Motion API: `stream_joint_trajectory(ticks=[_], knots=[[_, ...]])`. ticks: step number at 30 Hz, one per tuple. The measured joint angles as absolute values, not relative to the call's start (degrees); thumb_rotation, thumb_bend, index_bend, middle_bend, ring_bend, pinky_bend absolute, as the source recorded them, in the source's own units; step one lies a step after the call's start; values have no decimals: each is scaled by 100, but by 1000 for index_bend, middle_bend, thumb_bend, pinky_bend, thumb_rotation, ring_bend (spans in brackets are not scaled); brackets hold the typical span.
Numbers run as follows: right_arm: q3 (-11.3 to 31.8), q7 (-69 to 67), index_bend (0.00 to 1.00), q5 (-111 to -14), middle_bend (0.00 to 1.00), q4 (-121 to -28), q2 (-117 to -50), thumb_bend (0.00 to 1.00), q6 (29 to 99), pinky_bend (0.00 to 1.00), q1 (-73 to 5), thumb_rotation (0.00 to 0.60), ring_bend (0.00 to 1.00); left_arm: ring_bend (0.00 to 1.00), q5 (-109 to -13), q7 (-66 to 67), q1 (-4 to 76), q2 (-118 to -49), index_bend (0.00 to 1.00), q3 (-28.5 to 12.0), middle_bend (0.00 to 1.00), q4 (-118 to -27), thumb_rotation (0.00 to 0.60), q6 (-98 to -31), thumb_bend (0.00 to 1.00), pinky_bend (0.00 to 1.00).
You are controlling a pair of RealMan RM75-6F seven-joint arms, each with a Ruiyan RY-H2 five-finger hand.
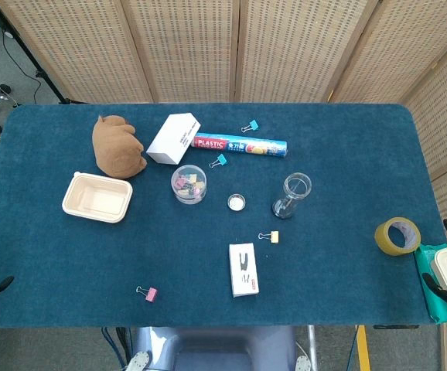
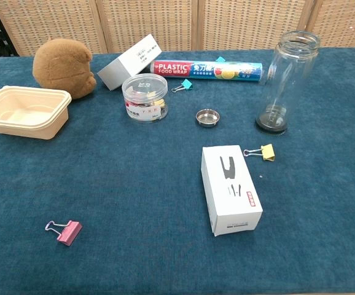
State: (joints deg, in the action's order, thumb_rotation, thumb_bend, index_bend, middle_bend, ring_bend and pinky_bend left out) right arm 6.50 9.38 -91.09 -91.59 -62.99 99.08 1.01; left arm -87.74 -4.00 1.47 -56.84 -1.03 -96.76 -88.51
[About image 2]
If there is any small metal lid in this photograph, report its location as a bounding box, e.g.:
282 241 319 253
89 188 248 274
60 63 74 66
195 108 221 128

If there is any pink binder clip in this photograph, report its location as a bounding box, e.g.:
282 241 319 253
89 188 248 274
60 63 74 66
44 219 83 247

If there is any white box with text label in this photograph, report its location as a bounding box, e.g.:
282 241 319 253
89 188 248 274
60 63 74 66
96 33 163 92

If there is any tall clear glass jar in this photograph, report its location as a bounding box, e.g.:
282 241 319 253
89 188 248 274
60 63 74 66
255 29 321 134

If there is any blue tablecloth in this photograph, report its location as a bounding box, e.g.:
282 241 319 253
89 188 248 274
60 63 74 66
0 45 355 295

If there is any wicker folding screen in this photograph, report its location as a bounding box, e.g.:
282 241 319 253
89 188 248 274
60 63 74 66
0 0 355 57

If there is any white box with stapler print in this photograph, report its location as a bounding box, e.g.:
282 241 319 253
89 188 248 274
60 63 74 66
200 144 263 237

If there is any clear round jar of clips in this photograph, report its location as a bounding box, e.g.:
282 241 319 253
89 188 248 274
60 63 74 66
121 74 169 124

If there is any plastic food wrap roll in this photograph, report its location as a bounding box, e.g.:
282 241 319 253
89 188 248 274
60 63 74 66
149 60 264 84

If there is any brown plush toy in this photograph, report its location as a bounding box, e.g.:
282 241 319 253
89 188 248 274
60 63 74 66
32 38 98 100

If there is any yellow binder clip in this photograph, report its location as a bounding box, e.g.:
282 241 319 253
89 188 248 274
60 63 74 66
243 143 276 162

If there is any beige plastic food container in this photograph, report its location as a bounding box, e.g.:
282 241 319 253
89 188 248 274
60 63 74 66
0 85 72 141

